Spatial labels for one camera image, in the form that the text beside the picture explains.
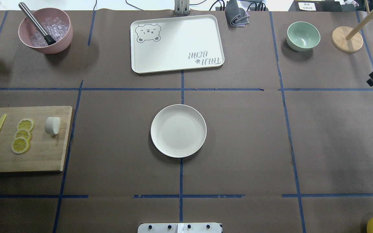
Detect white bear tray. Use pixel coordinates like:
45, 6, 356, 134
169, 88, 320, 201
130, 15, 225, 74

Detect aluminium frame post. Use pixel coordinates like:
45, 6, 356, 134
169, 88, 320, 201
174, 0, 190, 15

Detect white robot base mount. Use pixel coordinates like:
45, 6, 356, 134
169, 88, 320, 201
137, 222, 223, 233

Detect folded grey cloth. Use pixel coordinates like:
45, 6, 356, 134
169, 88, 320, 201
225, 0, 250, 28

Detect white round plate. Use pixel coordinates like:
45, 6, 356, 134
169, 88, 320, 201
150, 104, 207, 158

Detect bottom lemon slice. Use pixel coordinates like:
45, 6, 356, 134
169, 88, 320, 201
11, 136, 29, 154

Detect black box with label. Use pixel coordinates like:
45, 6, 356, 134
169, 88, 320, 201
288, 0, 342, 12

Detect bamboo cutting board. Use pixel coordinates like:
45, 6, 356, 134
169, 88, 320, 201
0, 106, 73, 172

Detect green bowl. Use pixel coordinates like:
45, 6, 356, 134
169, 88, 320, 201
286, 22, 321, 52

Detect wooden mug stand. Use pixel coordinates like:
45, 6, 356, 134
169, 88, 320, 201
331, 1, 373, 53

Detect black power strip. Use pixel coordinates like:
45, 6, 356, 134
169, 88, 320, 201
210, 0, 268, 11

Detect middle lemon slice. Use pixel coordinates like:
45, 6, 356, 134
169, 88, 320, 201
14, 128, 32, 141

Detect clear ice cubes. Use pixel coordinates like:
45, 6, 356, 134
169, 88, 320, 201
30, 17, 69, 47

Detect pink bowl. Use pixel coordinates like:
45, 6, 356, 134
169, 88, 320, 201
18, 8, 73, 54

